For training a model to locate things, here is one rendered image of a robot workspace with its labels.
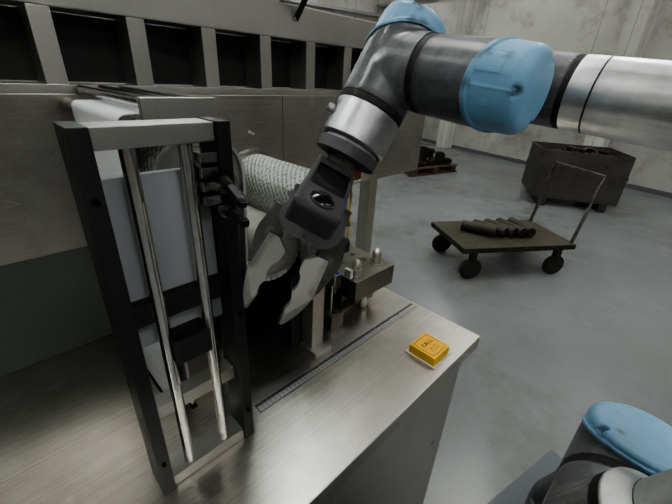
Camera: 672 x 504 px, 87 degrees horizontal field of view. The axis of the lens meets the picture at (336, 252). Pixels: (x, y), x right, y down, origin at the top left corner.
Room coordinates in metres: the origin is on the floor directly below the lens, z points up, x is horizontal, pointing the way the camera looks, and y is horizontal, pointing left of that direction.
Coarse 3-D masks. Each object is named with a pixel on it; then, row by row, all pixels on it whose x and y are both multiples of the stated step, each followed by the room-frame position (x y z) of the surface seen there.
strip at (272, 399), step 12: (384, 324) 0.78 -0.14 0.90; (360, 336) 0.72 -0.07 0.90; (372, 336) 0.72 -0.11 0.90; (348, 348) 0.67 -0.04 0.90; (324, 360) 0.63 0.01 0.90; (336, 360) 0.63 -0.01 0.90; (312, 372) 0.59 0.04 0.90; (288, 384) 0.55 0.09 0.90; (300, 384) 0.55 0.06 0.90; (276, 396) 0.52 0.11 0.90; (264, 408) 0.49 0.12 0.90
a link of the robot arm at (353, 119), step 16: (352, 96) 0.40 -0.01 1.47; (336, 112) 0.40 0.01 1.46; (352, 112) 0.39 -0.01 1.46; (368, 112) 0.39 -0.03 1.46; (384, 112) 0.39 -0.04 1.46; (336, 128) 0.39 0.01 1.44; (352, 128) 0.38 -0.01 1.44; (368, 128) 0.38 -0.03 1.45; (384, 128) 0.39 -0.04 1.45; (368, 144) 0.38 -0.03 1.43; (384, 144) 0.39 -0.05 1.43
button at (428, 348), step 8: (424, 336) 0.71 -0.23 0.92; (432, 336) 0.71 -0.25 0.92; (416, 344) 0.67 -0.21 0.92; (424, 344) 0.68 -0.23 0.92; (432, 344) 0.68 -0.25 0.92; (440, 344) 0.68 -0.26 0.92; (416, 352) 0.66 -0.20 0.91; (424, 352) 0.65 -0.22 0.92; (432, 352) 0.65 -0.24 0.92; (440, 352) 0.65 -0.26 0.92; (424, 360) 0.64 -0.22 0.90; (432, 360) 0.63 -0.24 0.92
